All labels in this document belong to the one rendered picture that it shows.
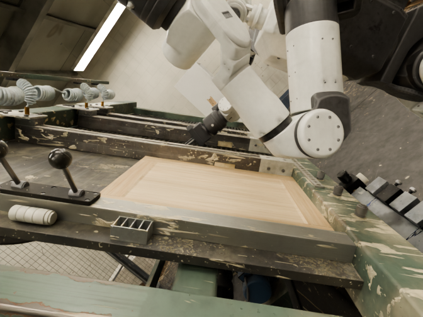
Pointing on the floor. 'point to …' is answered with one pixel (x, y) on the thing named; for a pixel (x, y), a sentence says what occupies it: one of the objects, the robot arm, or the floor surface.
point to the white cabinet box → (199, 88)
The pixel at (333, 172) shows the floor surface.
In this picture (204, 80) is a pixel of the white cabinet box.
